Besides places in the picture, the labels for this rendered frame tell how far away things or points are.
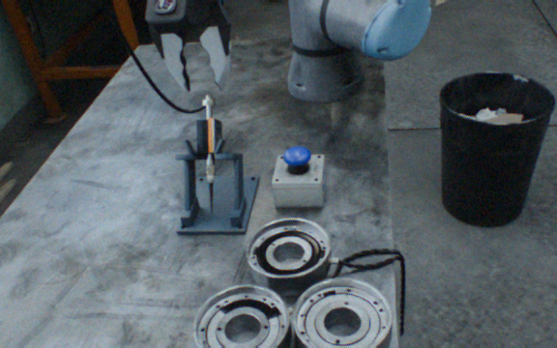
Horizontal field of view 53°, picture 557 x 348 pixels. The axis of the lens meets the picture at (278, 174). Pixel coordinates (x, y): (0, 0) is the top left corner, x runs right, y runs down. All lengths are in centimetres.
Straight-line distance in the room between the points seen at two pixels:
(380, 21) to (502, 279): 113
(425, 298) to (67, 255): 117
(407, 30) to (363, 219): 32
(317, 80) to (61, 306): 59
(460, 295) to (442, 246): 21
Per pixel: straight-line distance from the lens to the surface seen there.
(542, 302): 180
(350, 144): 93
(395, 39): 91
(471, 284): 180
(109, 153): 103
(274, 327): 62
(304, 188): 78
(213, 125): 76
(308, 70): 105
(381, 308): 63
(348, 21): 93
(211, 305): 65
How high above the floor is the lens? 131
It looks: 36 degrees down
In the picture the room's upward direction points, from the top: 8 degrees counter-clockwise
